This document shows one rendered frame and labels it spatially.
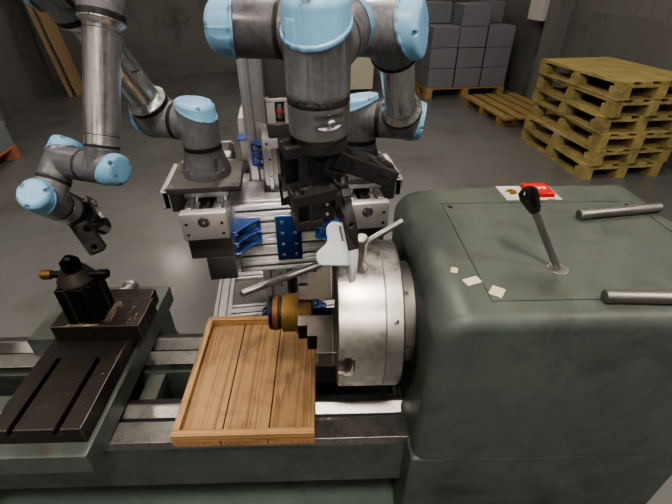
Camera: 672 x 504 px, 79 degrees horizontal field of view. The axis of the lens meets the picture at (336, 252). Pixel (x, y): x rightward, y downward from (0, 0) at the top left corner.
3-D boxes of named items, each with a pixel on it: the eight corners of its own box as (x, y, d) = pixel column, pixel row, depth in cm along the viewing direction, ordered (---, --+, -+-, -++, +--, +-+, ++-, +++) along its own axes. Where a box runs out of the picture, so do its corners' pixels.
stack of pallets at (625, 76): (665, 177, 413) (713, 79, 361) (583, 182, 404) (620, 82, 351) (584, 135, 520) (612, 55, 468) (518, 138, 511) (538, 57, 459)
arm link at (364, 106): (345, 129, 139) (345, 87, 132) (384, 132, 136) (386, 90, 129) (335, 140, 130) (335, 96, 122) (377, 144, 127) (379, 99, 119)
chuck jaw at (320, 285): (348, 295, 93) (348, 243, 92) (349, 299, 88) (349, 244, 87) (299, 296, 93) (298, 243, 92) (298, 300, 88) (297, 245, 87)
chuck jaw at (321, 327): (350, 312, 87) (354, 355, 77) (350, 329, 89) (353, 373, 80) (298, 313, 86) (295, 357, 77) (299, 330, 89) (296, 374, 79)
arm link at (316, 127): (335, 86, 52) (363, 107, 47) (335, 120, 55) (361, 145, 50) (278, 94, 50) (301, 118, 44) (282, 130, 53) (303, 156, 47)
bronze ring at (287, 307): (311, 282, 92) (270, 282, 91) (311, 310, 84) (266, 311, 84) (313, 313, 97) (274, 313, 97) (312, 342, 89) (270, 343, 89)
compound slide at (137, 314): (157, 312, 106) (152, 297, 104) (143, 340, 98) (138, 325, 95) (78, 313, 106) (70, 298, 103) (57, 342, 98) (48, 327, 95)
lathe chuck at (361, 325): (366, 293, 113) (375, 209, 89) (376, 407, 92) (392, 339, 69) (333, 293, 113) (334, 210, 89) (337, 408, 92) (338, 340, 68)
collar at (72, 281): (102, 268, 97) (98, 258, 95) (86, 290, 90) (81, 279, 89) (68, 269, 97) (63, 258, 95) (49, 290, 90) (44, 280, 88)
